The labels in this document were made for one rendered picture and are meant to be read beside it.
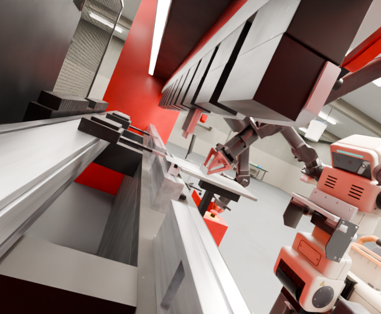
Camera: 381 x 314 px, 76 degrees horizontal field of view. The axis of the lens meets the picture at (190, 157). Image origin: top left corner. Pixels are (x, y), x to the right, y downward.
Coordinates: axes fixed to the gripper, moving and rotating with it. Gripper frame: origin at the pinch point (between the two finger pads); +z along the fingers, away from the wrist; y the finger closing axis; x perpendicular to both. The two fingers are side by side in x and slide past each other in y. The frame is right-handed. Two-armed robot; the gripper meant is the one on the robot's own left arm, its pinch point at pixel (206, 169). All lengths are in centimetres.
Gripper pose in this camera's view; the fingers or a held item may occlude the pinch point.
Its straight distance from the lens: 80.4
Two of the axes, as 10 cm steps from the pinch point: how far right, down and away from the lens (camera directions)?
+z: -7.8, 6.3, -0.1
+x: 6.1, 7.5, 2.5
